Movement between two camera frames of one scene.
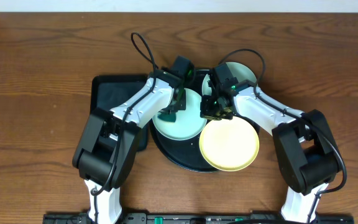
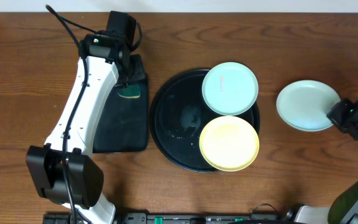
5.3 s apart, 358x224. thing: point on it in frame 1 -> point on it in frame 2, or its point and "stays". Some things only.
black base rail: (197, 218) stays
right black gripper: (206, 112) -> (337, 114)
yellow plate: (229, 145) stays
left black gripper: (178, 104) -> (136, 72)
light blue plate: (189, 124) -> (304, 105)
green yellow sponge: (169, 117) -> (132, 91)
